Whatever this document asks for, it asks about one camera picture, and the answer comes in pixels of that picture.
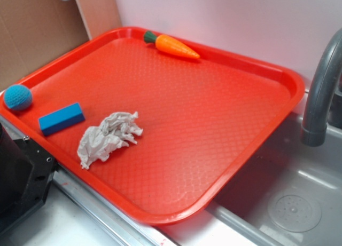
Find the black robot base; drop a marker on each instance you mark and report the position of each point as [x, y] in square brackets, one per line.
[26, 174]

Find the red plastic tray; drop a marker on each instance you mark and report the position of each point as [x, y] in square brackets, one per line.
[201, 119]

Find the crumpled white paper towel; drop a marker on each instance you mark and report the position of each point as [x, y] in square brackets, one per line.
[114, 132]

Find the orange toy carrot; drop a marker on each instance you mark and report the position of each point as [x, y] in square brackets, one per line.
[170, 45]

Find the blue rectangular block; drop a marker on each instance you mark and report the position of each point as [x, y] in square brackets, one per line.
[61, 119]

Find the grey plastic sink basin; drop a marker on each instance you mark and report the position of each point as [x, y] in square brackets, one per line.
[286, 194]

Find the grey plastic faucet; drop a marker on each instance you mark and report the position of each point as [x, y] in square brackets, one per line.
[323, 105]

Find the blue knitted ball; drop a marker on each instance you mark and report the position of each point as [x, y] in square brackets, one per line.
[18, 97]

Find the brown cardboard panel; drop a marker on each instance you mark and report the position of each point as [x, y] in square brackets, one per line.
[35, 32]

